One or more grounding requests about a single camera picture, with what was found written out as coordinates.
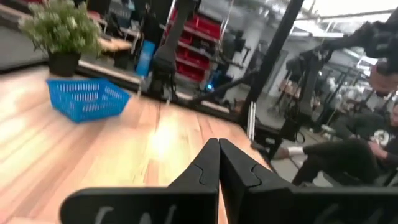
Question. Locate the person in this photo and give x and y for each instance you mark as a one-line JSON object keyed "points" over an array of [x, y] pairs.
{"points": [[342, 155]]}

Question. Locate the blue storage box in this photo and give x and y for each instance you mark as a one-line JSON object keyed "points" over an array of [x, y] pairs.
{"points": [[145, 59]]}

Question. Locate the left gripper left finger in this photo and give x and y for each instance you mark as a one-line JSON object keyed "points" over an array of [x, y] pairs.
{"points": [[155, 205]]}

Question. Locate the neighbouring black robot arm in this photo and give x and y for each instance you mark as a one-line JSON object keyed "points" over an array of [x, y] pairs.
{"points": [[379, 40]]}

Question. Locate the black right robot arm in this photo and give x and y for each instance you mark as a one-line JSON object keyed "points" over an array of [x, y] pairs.
{"points": [[168, 62]]}

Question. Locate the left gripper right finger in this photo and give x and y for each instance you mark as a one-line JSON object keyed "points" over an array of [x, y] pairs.
{"points": [[280, 205]]}

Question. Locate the blue plastic basket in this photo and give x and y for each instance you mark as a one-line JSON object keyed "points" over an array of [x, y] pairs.
{"points": [[87, 99]]}

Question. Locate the green potted plant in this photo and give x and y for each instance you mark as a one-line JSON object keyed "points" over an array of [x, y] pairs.
{"points": [[62, 25]]}

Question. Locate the red bin shelf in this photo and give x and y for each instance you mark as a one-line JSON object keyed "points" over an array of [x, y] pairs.
{"points": [[205, 26]]}

